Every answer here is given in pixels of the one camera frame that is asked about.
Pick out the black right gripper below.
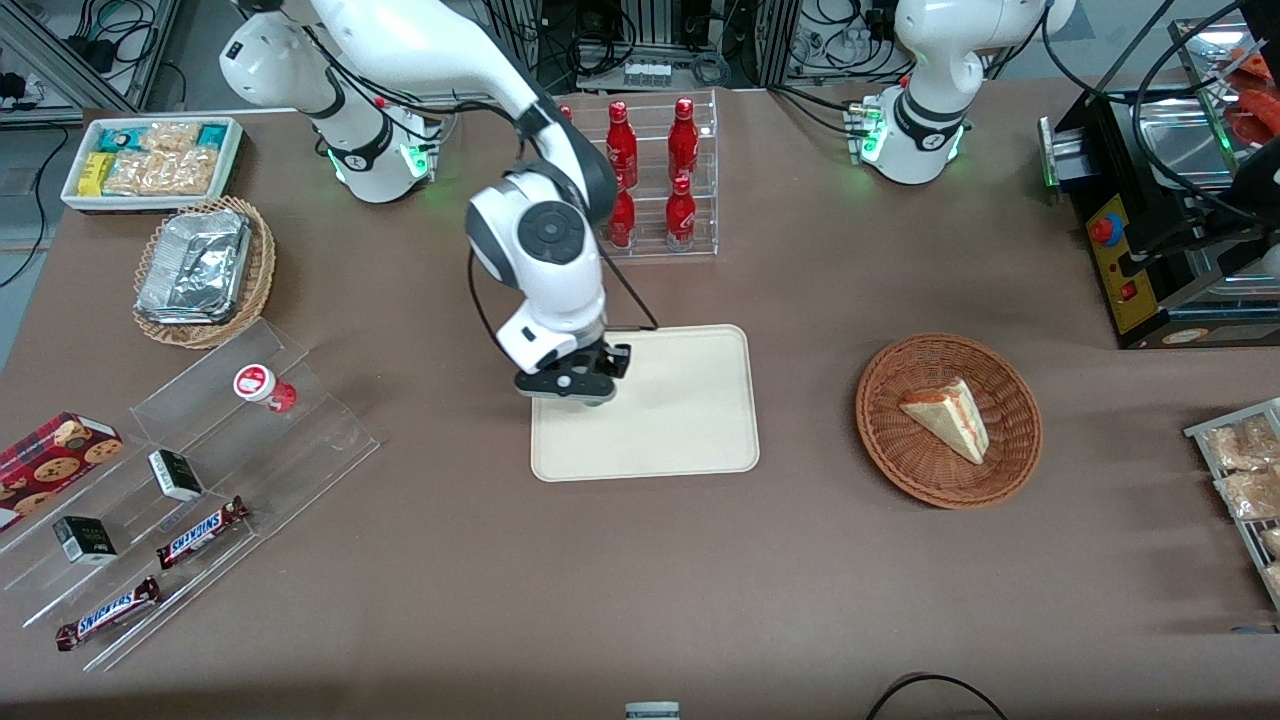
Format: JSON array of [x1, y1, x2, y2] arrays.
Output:
[[515, 340, 632, 405]]

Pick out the cream rectangular tray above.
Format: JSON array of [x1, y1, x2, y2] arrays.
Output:
[[530, 324, 761, 483]]

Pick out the red gum jar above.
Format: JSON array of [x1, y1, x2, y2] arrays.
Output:
[[233, 364, 298, 414]]

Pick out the clear acrylic bottle rack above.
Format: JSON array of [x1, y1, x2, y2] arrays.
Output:
[[555, 90, 719, 259]]

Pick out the clear acrylic stepped stand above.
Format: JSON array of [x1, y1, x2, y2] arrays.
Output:
[[130, 318, 381, 541], [0, 410, 263, 673]]

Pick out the wicker basket with foil packets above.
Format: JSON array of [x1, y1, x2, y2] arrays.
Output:
[[133, 196, 276, 349]]

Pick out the triangular sandwich wedge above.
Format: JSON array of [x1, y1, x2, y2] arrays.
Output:
[[899, 378, 991, 466]]

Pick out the Snickers chocolate bar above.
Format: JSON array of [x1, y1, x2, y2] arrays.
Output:
[[156, 496, 251, 571], [55, 576, 162, 653]]

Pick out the silver foil packet stack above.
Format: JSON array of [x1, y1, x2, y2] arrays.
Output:
[[137, 210, 251, 326]]

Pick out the small black carton box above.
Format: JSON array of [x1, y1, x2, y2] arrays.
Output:
[[148, 449, 205, 502], [53, 516, 118, 566]]

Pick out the white snack bin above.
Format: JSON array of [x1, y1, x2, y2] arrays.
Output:
[[62, 116, 244, 214]]

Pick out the round brown wicker basket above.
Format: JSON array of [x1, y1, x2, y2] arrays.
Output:
[[856, 333, 1043, 511]]

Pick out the clear bag of crackers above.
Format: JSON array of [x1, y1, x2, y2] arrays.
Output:
[[140, 122, 203, 153], [103, 148, 221, 197]]

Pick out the red plaid cookie box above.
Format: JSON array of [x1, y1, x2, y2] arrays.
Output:
[[0, 412, 124, 531]]

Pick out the black machine with yellow panel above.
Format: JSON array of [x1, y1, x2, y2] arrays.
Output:
[[1038, 0, 1280, 351]]

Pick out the clear bag of snacks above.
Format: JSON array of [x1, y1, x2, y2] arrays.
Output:
[[1215, 468, 1280, 521], [1205, 415, 1280, 471]]

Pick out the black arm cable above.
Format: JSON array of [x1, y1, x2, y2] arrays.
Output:
[[468, 235, 661, 356]]

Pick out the black cable loop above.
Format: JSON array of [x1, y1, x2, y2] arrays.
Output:
[[865, 673, 1011, 720]]

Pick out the black cable beside table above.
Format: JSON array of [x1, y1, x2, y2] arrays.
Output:
[[0, 125, 71, 291]]

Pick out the wire rack shelf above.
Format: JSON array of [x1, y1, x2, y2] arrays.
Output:
[[1185, 398, 1280, 611]]

